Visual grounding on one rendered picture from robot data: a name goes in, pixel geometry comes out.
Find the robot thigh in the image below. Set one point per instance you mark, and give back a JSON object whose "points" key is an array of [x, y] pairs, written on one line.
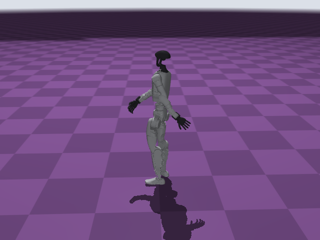
{"points": [[151, 133], [161, 134]]}

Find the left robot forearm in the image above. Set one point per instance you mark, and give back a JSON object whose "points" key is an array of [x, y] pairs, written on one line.
{"points": [[168, 106]]}

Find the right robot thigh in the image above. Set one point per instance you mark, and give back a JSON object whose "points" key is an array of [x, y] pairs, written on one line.
{"points": [[161, 134]]}

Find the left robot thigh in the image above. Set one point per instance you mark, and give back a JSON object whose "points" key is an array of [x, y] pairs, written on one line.
{"points": [[151, 133]]}

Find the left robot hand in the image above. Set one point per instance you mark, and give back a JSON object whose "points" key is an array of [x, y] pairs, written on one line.
{"points": [[181, 121]]}

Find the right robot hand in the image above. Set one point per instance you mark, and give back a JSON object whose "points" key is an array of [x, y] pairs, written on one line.
{"points": [[133, 104]]}

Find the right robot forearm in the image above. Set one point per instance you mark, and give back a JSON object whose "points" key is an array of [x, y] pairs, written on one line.
{"points": [[146, 95]]}

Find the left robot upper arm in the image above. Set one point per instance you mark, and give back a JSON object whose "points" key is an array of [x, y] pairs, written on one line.
{"points": [[157, 80]]}

